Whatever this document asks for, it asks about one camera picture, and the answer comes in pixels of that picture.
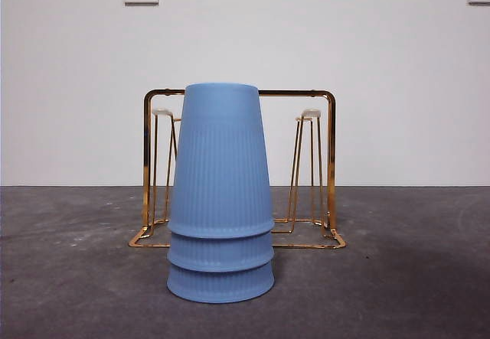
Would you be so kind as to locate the blue ribbed plastic cup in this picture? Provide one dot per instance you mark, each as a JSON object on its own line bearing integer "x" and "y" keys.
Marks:
{"x": 220, "y": 155}
{"x": 220, "y": 285}
{"x": 220, "y": 253}

